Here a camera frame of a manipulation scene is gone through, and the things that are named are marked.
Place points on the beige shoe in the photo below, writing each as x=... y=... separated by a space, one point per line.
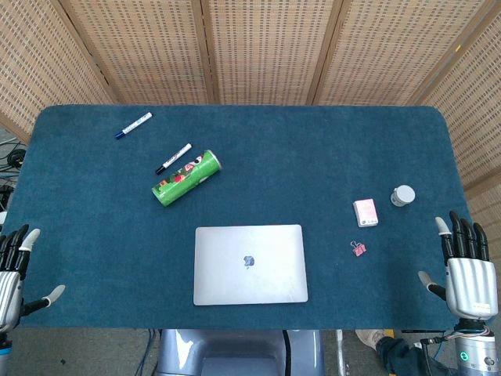
x=370 y=338

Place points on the grey robot torso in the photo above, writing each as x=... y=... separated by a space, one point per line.
x=235 y=352

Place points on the green chips can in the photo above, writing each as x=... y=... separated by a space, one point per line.
x=186 y=178

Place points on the metal table leg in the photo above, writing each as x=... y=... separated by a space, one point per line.
x=341 y=352

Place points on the blue jeans leg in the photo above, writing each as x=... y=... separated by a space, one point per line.
x=407 y=358

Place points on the pink card box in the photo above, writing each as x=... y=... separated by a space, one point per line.
x=366 y=212

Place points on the small white jar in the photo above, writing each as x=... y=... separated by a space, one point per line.
x=402 y=195

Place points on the white marker black cap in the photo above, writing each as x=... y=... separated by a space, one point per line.
x=174 y=158

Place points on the pink binder clip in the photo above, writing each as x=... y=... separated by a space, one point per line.
x=360 y=250

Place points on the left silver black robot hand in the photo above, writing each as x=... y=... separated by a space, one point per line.
x=9 y=290

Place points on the blue table mat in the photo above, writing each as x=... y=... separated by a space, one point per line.
x=274 y=156

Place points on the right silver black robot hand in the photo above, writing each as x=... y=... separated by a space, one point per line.
x=471 y=286

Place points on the silver laptop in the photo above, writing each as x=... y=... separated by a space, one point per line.
x=250 y=243

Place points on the white marker blue cap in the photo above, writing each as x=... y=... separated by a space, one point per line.
x=135 y=124

